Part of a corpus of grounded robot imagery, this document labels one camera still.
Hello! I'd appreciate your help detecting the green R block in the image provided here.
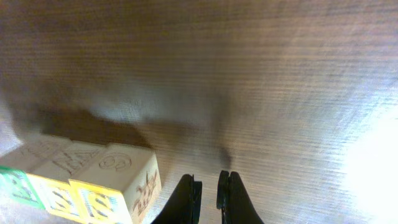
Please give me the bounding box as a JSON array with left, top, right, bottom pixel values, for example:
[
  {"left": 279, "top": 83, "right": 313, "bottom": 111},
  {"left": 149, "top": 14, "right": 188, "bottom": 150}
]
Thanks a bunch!
[{"left": 0, "top": 133, "right": 74, "bottom": 210}]

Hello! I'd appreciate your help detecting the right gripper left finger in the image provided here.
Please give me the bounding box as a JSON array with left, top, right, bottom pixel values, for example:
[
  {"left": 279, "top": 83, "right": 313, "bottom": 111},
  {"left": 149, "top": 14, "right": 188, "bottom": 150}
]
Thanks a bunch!
[{"left": 152, "top": 174, "right": 202, "bottom": 224}]

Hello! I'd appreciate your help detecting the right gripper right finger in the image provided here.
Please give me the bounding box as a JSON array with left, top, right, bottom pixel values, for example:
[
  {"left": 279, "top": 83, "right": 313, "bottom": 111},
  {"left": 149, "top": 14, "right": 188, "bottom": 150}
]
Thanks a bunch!
[{"left": 216, "top": 170, "right": 264, "bottom": 224}]

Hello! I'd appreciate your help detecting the yellow S block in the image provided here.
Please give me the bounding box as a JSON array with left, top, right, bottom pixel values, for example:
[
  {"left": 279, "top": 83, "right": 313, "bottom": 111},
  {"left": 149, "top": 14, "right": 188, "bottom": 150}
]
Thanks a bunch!
[
  {"left": 69, "top": 144, "right": 162, "bottom": 223},
  {"left": 27, "top": 138, "right": 106, "bottom": 223}
]

